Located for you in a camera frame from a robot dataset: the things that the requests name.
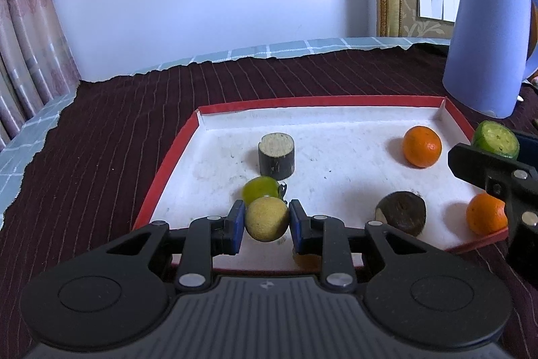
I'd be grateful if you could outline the white light switch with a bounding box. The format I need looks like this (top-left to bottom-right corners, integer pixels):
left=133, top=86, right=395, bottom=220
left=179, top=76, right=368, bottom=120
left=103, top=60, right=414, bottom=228
left=417, top=0, right=461, bottom=23

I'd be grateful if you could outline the tan round fruit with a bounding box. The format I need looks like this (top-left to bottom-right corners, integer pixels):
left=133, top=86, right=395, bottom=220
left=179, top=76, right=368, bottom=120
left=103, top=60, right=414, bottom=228
left=244, top=196, right=291, bottom=242

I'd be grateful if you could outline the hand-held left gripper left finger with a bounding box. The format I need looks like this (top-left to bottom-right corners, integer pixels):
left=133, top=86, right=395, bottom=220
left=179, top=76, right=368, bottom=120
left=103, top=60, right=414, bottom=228
left=105, top=201, right=247, bottom=293

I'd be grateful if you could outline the dark brown water chestnut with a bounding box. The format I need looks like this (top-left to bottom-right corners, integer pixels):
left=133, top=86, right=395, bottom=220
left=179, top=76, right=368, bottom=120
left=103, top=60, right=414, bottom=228
left=375, top=191, right=427, bottom=238

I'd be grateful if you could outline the red cardboard tray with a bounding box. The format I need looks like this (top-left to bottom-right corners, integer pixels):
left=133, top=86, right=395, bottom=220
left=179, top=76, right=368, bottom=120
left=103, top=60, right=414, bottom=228
left=132, top=95, right=511, bottom=271

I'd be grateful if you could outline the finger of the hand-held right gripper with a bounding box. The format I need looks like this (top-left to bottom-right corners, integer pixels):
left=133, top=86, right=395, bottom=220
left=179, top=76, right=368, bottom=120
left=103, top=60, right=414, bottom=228
left=515, top=132, right=538, bottom=170
left=448, top=143, right=538, bottom=234

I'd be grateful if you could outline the dark sugarcane piece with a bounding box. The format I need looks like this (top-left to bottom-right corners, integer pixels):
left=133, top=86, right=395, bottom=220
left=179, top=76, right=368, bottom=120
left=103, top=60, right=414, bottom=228
left=258, top=133, right=296, bottom=180

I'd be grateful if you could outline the maroon striped cloth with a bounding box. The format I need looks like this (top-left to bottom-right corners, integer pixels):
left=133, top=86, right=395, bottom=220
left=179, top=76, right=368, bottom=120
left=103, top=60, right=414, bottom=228
left=0, top=44, right=538, bottom=359

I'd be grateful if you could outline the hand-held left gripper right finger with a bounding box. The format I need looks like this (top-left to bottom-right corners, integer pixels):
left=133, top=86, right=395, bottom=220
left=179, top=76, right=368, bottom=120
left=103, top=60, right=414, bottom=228
left=288, top=199, right=425, bottom=295

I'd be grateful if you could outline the orange mandarin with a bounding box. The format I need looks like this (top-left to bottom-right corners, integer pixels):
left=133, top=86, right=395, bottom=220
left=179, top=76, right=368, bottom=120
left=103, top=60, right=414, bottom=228
left=292, top=252, right=323, bottom=271
left=402, top=126, right=443, bottom=168
left=466, top=193, right=509, bottom=236

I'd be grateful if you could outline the green tomato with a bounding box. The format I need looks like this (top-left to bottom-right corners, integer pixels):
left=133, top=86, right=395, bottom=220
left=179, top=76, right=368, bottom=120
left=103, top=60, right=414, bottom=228
left=242, top=176, right=289, bottom=205

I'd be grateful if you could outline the pink patterned curtain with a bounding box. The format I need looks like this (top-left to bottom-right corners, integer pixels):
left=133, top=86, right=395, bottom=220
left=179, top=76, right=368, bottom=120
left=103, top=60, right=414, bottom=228
left=0, top=0, right=82, bottom=152

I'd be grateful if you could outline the cut green fruit piece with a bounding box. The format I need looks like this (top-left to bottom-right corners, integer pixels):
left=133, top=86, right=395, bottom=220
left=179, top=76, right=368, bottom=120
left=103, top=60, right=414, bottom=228
left=471, top=121, right=521, bottom=161

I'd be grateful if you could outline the blue electric kettle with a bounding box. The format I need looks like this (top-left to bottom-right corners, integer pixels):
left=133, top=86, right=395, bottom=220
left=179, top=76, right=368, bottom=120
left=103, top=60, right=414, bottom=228
left=442, top=0, right=538, bottom=119

